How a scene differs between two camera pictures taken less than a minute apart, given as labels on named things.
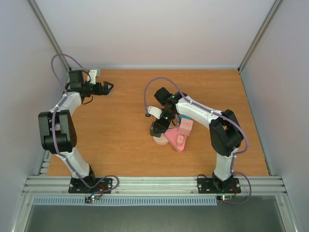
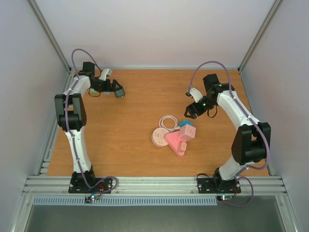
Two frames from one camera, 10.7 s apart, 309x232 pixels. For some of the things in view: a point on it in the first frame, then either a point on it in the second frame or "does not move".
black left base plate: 77,186 does not move
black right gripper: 162,126 → 195,113
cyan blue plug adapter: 184,116 → 185,122
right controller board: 224,197 does not move
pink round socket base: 161,140 does not move
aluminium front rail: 152,185 does not move
